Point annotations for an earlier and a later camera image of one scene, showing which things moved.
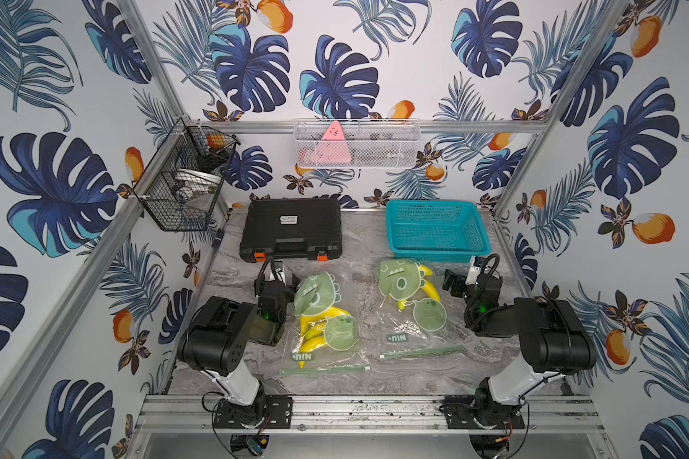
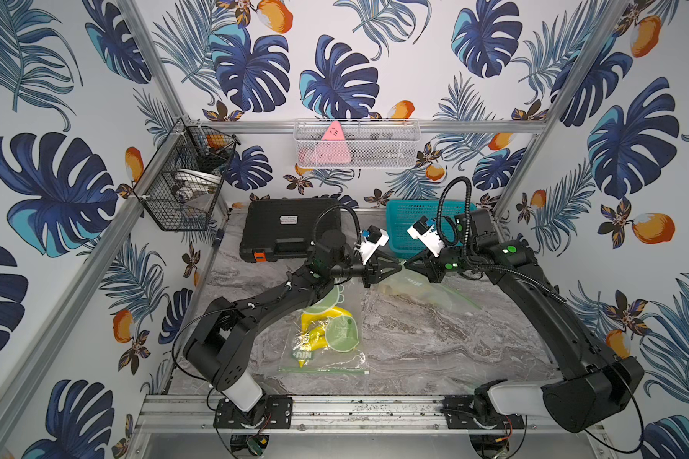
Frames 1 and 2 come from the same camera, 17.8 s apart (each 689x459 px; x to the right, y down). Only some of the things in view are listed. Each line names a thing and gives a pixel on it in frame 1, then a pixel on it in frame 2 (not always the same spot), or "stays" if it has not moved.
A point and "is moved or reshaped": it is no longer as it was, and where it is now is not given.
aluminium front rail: (545, 415) stays
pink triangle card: (332, 148) stays
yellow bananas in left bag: (312, 330) stays
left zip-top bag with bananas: (327, 330) stays
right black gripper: (459, 282) → (430, 269)
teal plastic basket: (435, 231) stays
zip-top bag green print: (413, 319) is moved or reshaped
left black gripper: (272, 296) → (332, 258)
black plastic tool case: (291, 229) stays
